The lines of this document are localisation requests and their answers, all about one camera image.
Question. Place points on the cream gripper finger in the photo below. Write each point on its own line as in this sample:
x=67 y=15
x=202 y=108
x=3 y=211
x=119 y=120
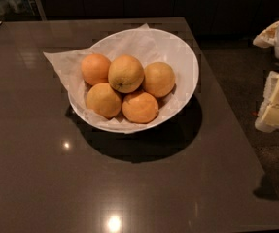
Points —
x=266 y=38
x=268 y=114

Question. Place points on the orange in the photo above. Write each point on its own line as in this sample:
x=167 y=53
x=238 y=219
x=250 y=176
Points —
x=95 y=68
x=104 y=100
x=140 y=107
x=159 y=79
x=126 y=74

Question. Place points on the white bowl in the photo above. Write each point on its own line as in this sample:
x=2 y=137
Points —
x=184 y=62

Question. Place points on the white paper liner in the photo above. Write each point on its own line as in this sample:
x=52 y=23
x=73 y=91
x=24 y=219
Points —
x=64 y=65

